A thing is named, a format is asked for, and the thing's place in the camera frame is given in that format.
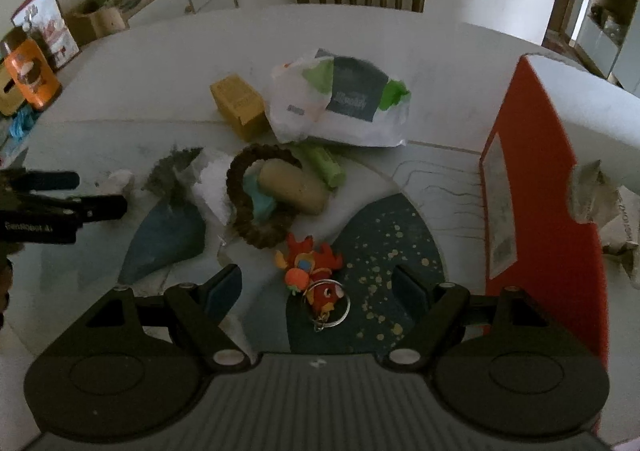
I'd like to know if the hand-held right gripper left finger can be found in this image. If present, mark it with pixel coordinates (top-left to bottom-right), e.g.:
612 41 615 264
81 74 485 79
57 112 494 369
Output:
82 263 253 375

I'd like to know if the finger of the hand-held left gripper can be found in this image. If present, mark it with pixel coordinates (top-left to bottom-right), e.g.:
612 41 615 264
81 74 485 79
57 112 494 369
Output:
15 194 129 226
0 171 81 192

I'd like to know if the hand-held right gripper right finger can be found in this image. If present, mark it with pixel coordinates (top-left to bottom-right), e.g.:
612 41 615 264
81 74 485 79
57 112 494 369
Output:
384 265 553 376

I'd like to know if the red plush toy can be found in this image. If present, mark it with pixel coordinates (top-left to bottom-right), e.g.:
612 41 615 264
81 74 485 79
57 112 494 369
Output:
274 232 346 294

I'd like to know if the white fluffy toy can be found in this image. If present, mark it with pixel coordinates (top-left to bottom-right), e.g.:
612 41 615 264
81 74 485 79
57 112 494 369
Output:
192 151 237 227

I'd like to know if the brown ring chew toy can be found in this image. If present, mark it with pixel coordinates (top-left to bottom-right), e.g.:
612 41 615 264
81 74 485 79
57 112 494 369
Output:
225 143 303 249

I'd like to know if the red cardboard box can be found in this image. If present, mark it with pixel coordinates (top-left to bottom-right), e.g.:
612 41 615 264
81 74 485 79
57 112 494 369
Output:
479 52 640 372

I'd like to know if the small white toy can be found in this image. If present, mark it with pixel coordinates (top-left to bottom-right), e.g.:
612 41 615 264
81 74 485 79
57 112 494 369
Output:
95 170 135 196

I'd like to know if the teal speckled table mat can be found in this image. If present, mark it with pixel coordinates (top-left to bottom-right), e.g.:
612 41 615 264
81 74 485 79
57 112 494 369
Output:
285 193 446 357

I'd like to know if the blue crumpled cloth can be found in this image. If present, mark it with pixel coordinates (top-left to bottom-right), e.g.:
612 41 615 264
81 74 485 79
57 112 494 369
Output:
7 108 43 142

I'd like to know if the blue fish-shaped toy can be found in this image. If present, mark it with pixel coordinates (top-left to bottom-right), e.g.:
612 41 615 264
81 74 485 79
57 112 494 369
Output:
117 145 207 287

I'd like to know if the teal rubber toy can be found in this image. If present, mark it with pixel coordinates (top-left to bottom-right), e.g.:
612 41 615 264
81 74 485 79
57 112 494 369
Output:
247 176 279 227

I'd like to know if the orange tissue container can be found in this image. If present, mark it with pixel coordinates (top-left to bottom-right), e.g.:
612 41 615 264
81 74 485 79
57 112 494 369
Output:
5 38 63 112

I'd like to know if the beige cylinder toy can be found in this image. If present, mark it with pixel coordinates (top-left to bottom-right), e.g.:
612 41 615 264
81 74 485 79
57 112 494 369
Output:
257 160 328 214

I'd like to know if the green cylinder toy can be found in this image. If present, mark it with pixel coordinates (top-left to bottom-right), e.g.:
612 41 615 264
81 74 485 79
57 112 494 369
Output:
300 143 347 189

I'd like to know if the red white printed box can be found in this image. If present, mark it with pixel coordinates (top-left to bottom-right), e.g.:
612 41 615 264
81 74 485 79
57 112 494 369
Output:
11 0 82 70

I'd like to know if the open brown cardboard box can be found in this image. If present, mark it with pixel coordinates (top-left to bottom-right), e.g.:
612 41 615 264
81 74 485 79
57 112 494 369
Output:
67 6 131 44

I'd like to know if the yellow cardboard box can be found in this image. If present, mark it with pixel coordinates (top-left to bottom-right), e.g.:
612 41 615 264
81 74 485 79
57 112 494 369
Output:
209 73 267 142

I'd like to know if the white plastic bag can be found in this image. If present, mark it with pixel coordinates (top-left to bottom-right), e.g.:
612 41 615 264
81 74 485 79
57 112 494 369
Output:
264 48 412 148

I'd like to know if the crumpled brown paper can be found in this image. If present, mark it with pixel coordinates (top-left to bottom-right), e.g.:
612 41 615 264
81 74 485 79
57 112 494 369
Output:
567 160 640 289

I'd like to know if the blue grey cabinet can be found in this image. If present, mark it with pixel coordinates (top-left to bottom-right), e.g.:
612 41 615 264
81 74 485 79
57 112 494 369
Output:
575 6 640 96

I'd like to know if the red plush keychain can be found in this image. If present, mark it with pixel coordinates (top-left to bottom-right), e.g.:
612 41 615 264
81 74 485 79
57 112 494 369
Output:
302 278 351 332

